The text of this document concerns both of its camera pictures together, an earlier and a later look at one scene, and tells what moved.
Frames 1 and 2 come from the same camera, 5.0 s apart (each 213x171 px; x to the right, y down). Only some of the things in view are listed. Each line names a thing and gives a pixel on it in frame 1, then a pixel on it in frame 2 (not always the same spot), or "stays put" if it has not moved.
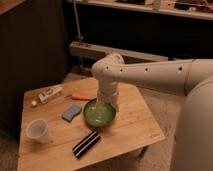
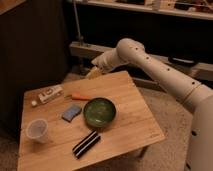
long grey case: x=96 y=50 stays put
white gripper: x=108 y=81 -> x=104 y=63
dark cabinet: x=33 y=53 stays put
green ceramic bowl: x=99 y=116 stays put
